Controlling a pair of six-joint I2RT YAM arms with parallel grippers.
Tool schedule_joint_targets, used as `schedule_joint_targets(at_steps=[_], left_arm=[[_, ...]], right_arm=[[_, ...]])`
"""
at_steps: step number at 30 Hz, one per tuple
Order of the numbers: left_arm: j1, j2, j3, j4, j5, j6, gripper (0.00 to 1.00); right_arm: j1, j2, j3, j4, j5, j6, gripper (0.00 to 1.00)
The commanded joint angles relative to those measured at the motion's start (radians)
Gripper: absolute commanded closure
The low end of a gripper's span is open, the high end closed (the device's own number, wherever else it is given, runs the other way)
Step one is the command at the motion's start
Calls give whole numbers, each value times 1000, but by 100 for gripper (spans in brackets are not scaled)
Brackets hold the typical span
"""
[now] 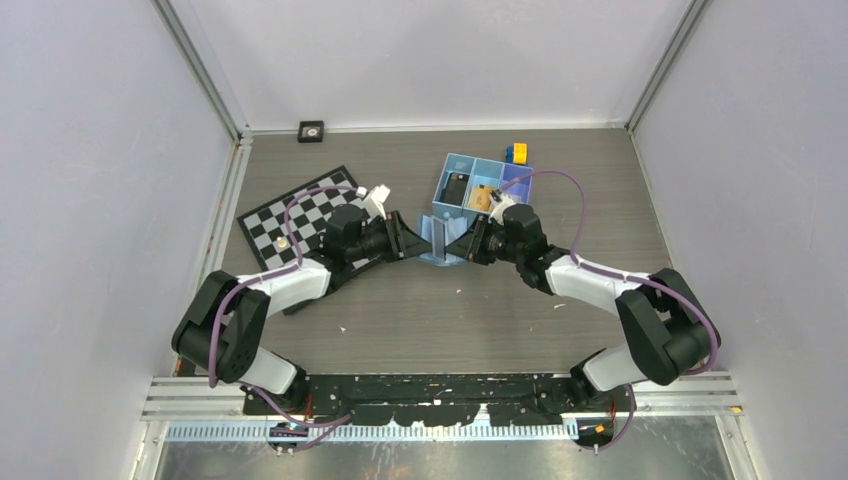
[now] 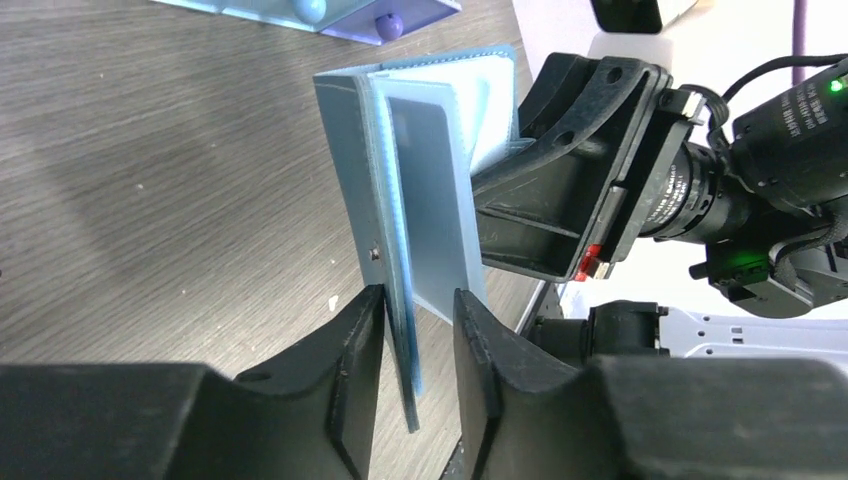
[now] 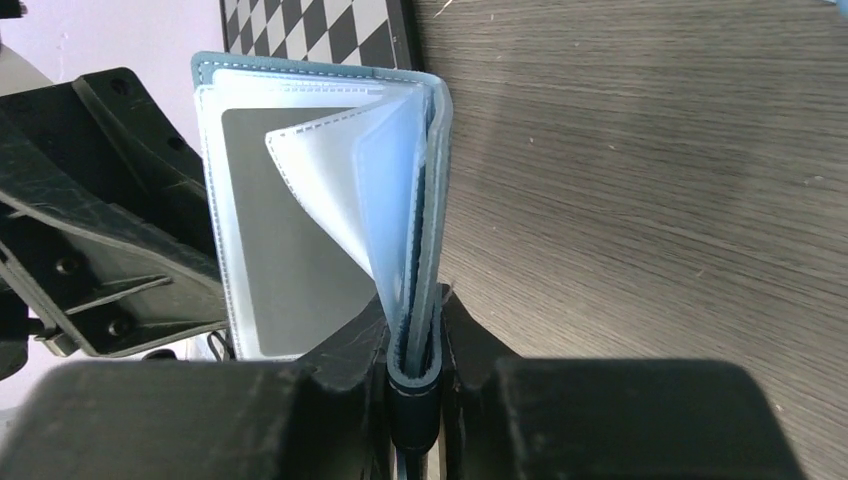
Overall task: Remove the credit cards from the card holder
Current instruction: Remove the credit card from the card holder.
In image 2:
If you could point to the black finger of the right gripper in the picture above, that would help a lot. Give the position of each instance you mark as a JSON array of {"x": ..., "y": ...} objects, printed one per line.
[{"x": 601, "y": 136}]

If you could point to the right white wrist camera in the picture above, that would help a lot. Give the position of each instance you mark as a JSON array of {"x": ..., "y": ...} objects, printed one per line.
[{"x": 639, "y": 16}]

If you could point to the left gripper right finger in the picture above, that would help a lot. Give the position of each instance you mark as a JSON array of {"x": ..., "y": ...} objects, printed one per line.
[{"x": 598, "y": 403}]

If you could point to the silver grey credit card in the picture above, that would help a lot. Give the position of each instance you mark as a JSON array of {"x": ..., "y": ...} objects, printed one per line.
[{"x": 437, "y": 199}]

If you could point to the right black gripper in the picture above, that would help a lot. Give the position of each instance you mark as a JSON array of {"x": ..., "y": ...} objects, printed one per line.
[{"x": 767, "y": 195}]

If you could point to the blue three-compartment organizer tray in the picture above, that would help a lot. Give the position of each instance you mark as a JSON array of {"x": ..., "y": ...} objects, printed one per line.
[{"x": 373, "y": 22}]

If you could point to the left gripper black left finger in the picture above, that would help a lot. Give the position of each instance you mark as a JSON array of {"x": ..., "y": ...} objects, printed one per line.
[{"x": 306, "y": 413}]

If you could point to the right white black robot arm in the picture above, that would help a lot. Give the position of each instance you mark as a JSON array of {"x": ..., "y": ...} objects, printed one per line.
[{"x": 682, "y": 333}]

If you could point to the light blue card holder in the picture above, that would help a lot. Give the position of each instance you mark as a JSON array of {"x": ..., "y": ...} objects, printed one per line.
[{"x": 478, "y": 86}]

